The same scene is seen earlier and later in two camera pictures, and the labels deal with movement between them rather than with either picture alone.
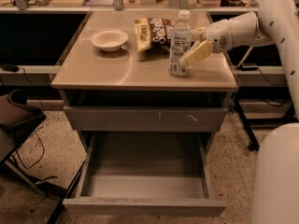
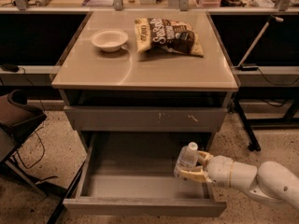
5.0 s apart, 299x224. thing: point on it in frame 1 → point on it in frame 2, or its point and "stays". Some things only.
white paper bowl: [109, 40] stays
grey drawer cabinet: [106, 85] stays
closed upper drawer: [145, 119] stays
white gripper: [217, 35] → [219, 169]
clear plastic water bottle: [180, 43] → [187, 157]
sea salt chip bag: [153, 33] stays
